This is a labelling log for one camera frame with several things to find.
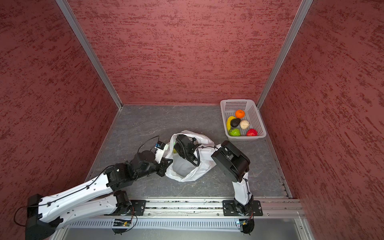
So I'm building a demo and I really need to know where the white plastic bag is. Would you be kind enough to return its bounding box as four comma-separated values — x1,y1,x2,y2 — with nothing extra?
165,130,221,183

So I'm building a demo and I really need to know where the green fruit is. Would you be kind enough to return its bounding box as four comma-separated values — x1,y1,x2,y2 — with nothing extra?
229,128,241,137

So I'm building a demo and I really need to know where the yellow banana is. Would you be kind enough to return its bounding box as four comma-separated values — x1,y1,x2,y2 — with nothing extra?
226,116,236,132

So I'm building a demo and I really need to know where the dark avocado fruit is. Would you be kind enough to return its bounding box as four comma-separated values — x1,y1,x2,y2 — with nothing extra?
230,118,242,128

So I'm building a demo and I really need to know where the beige ginger root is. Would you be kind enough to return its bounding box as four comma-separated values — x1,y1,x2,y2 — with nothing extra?
239,120,250,130

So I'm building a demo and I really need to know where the orange fruit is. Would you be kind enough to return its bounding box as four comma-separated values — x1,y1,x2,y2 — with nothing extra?
235,110,245,119

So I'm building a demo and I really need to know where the red fruit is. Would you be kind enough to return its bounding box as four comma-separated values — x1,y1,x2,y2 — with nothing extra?
246,129,258,137

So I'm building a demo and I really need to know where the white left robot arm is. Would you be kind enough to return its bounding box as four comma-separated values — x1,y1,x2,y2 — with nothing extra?
25,151,173,240

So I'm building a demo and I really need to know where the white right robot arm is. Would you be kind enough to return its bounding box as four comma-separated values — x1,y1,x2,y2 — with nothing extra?
167,134,253,216

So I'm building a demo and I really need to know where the white perforated plastic basket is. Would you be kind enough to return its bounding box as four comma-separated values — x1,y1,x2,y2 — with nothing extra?
220,99,267,141

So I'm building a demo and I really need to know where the black corrugated cable conduit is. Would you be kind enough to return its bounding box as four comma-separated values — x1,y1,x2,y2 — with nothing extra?
173,137,218,168

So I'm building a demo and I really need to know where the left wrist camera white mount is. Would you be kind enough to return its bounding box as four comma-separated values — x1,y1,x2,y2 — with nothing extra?
155,141,169,164

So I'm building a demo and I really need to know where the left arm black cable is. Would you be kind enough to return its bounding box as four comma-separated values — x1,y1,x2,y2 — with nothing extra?
137,135,160,154

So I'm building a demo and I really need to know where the aluminium front mounting rail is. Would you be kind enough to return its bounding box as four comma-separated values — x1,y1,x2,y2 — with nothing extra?
137,198,307,219

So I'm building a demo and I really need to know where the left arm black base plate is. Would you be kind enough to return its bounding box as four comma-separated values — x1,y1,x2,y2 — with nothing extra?
108,200,147,217

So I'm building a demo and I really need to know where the white slotted cable duct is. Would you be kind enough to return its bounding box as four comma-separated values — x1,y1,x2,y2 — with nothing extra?
68,218,240,231

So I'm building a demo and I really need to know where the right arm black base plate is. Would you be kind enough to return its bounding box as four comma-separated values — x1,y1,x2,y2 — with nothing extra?
222,199,263,217

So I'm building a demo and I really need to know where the aluminium right corner post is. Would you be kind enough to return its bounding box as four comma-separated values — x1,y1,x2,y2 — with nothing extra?
257,0,313,110

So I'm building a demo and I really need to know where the aluminium corner post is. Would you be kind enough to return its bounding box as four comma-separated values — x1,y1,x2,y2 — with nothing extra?
56,0,124,110
257,0,313,110

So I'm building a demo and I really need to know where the aluminium left corner post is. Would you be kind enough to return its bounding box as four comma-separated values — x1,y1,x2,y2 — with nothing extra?
56,0,124,110

